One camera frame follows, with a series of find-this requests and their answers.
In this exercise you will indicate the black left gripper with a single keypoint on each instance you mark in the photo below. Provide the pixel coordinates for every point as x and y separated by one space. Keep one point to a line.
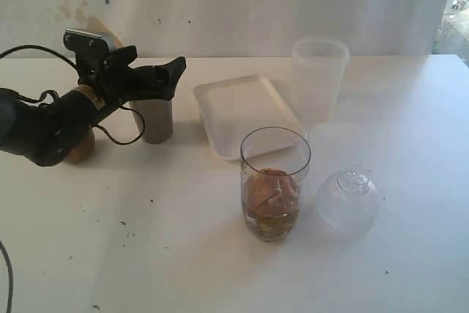
149 82

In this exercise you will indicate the stainless steel tumbler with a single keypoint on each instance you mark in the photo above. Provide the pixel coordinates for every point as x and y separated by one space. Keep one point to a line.
158 119

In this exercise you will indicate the brown wooden cup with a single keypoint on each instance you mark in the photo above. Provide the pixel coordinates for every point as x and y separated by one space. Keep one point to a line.
83 150

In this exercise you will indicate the gold foil coin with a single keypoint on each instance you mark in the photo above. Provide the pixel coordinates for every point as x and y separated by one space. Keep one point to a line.
272 227

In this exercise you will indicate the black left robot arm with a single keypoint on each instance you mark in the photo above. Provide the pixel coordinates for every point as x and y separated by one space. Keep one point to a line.
46 130

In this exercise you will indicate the clear shaker cup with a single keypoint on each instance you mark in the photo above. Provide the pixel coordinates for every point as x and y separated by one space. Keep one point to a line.
274 163

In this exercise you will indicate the clear dome shaker lid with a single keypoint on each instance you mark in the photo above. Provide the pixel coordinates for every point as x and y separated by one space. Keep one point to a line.
348 200

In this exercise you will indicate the white rectangular tray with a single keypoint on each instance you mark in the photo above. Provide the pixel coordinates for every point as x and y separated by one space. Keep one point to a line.
233 108

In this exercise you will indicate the translucent plastic container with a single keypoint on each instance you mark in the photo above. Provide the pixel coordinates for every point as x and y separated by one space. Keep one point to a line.
318 64

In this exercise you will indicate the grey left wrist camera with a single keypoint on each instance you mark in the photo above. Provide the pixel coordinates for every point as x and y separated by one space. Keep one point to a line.
81 39

